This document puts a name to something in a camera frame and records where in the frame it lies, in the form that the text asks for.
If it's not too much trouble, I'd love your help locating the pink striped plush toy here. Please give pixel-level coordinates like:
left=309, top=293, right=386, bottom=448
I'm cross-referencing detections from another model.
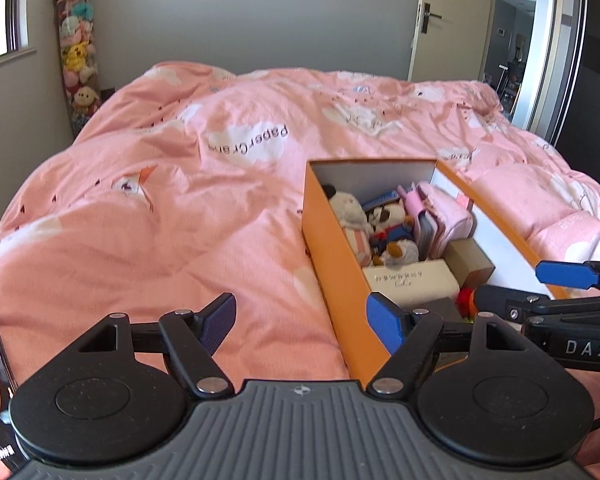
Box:
left=322, top=185, right=376, bottom=267

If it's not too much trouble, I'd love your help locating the blue paper hang tag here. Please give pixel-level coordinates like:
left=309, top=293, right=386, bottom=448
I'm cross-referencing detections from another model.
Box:
left=361, top=189, right=402, bottom=212

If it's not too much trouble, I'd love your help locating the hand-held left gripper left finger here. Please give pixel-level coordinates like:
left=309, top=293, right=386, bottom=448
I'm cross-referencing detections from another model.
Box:
left=40, top=292, right=237, bottom=401

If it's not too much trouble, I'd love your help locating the black door handle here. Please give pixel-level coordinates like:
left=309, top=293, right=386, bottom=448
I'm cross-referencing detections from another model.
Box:
left=419, top=2, right=443, bottom=36

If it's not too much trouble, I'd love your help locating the red and orange small toy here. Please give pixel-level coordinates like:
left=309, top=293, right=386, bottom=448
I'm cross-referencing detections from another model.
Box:
left=455, top=287, right=481, bottom=321

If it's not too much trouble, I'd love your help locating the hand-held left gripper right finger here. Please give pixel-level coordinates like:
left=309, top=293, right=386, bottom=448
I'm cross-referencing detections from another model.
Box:
left=366, top=294, right=563, bottom=400

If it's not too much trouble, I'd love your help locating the pink printed blanket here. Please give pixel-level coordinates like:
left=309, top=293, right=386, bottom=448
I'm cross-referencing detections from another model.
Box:
left=0, top=61, right=600, bottom=411

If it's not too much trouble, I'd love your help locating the pink pouch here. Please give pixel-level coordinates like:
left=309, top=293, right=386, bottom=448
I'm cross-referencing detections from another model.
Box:
left=397, top=182, right=477, bottom=257

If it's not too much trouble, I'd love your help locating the clear tube of plush toys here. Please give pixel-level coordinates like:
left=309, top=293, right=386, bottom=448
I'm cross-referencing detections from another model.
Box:
left=54, top=0, right=102, bottom=127

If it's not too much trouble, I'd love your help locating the brown bear plush toy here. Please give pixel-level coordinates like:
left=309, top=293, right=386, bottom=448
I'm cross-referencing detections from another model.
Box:
left=367, top=202, right=421, bottom=267

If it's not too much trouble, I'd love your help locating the orange cardboard box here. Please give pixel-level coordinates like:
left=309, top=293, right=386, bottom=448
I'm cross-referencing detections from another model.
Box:
left=301, top=158, right=588, bottom=381

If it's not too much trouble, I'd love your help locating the cream door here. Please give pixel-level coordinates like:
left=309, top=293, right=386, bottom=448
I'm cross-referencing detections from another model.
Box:
left=407, top=0, right=499, bottom=84

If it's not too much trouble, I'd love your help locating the white glasses case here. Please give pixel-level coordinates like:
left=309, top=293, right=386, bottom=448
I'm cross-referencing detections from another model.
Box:
left=362, top=259, right=461, bottom=308

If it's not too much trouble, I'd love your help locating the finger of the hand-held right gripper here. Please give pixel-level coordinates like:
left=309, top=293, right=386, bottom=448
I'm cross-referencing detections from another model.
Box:
left=474, top=285, right=600, bottom=328
left=535, top=256, right=600, bottom=291

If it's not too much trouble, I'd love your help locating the gold cardboard box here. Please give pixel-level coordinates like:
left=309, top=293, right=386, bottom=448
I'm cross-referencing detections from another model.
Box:
left=444, top=239, right=496, bottom=288

